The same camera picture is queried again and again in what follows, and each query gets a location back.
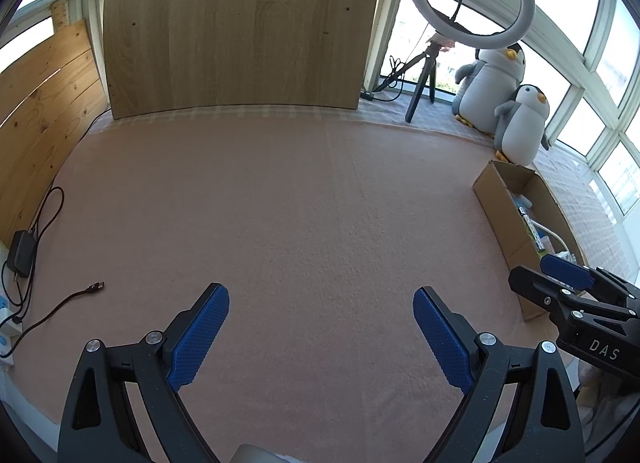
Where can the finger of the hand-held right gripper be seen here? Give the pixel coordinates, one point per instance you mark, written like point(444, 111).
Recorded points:
point(535, 288)
point(565, 270)

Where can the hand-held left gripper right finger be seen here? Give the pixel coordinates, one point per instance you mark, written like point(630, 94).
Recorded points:
point(442, 338)

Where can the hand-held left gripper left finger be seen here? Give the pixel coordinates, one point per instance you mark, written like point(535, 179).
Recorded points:
point(200, 338)

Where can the patterned lighter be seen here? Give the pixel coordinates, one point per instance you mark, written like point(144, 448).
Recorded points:
point(531, 232)

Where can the blue packet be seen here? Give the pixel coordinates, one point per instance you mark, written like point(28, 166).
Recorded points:
point(520, 202)

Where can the cardboard box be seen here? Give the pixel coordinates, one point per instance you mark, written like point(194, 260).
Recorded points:
point(500, 213)

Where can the white massage stick grey balls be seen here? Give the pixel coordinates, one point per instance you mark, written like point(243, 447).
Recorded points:
point(560, 241)

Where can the small penguin plush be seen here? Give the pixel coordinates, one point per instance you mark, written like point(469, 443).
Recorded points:
point(522, 128)

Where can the white power strip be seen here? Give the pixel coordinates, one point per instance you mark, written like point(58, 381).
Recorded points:
point(7, 318)

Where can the large penguin plush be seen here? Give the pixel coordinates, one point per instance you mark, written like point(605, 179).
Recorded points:
point(485, 93)

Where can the black power adapter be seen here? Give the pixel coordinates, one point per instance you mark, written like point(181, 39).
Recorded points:
point(22, 250)

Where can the black tripod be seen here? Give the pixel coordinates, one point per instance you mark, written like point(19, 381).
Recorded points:
point(417, 93)

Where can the black power strip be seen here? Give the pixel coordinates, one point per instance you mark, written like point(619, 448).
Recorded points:
point(367, 95)

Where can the wooden plank panel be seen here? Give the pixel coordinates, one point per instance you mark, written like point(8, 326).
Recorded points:
point(40, 108)

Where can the light wooden board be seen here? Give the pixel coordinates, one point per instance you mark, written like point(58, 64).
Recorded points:
point(240, 28)

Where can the white window frame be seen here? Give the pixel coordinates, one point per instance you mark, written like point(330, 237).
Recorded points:
point(560, 35)

